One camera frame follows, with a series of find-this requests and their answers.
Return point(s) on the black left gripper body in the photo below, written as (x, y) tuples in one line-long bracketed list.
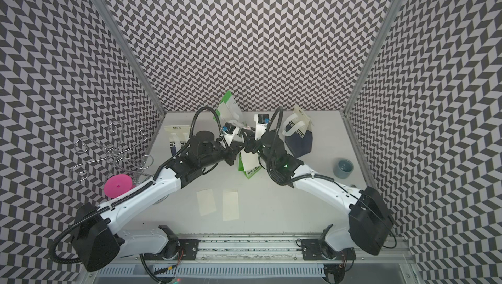
[(228, 154)]

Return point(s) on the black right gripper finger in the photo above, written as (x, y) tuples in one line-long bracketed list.
[(248, 129), (246, 139)]

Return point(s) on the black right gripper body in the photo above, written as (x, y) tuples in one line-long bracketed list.
[(257, 147)]

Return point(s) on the green white bag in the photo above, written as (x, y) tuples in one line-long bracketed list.
[(249, 164), (228, 111)]

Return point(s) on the green white bag front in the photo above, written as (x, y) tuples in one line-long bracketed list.
[(228, 111)]

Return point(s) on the navy cream cheerful bag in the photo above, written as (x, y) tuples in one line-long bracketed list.
[(297, 132), (178, 137)]

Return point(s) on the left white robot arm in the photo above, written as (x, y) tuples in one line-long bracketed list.
[(97, 236)]

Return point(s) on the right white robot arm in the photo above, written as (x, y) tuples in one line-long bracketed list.
[(280, 143)]

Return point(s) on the cream receipt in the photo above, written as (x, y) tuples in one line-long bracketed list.
[(230, 206), (206, 202)]

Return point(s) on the cream receipt far left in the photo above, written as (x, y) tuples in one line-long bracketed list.
[(206, 202)]

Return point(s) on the grey blue cup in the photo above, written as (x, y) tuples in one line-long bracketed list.
[(343, 168)]

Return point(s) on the pink plastic cup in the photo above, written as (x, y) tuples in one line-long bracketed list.
[(118, 185)]

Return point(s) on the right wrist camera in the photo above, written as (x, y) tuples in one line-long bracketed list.
[(261, 121)]

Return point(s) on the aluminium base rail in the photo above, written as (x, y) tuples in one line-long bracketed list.
[(279, 248)]

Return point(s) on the silver wire stand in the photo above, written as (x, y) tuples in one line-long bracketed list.
[(116, 156)]

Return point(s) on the white vented cable duct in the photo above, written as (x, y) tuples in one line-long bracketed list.
[(234, 271)]

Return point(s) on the aluminium corner post right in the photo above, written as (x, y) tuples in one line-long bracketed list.
[(380, 38)]

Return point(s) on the aluminium corner post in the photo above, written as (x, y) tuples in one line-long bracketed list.
[(380, 38), (113, 27)]

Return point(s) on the aluminium corner post left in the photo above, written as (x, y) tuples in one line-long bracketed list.
[(113, 27)]

